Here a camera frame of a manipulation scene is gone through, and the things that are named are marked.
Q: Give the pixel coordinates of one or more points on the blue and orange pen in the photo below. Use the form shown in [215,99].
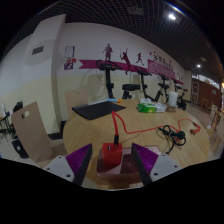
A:
[115,100]

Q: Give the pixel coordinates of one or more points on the black bag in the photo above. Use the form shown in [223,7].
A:
[19,149]

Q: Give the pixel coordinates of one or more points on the grey wall vent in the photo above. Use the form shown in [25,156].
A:
[38,50]

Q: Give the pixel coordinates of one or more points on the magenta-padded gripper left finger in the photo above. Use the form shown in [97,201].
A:
[77,159]

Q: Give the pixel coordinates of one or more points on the round ceiling light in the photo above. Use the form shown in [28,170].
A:
[171,16]
[198,66]

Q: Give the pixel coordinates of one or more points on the round wooden coaster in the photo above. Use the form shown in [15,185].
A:
[170,109]

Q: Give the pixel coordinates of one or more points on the white cup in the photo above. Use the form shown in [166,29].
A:
[173,98]

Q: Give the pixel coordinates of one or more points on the white tissue pack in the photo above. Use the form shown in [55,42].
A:
[145,100]

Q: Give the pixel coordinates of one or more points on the red charger block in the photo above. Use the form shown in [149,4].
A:
[111,154]

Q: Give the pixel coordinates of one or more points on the group of wooden chairs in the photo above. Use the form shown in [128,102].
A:
[216,130]

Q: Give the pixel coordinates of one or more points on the brown wooden cabinet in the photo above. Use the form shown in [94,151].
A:
[206,93]

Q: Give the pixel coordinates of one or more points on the wall posters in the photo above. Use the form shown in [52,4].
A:
[69,51]

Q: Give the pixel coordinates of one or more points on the magenta sports wall decal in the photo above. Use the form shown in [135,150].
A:
[160,66]

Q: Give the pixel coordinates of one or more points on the plain wooden chair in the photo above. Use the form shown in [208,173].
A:
[76,100]

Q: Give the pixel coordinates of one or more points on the black exercise bike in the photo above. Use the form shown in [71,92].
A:
[164,88]
[109,81]
[181,100]
[144,83]

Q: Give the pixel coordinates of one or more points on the green wet wipes pack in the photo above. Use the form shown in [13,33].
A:
[150,107]

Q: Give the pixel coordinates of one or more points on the black mouse pad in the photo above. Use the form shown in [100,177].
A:
[98,110]

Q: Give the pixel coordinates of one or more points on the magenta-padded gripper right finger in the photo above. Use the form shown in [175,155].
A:
[146,158]

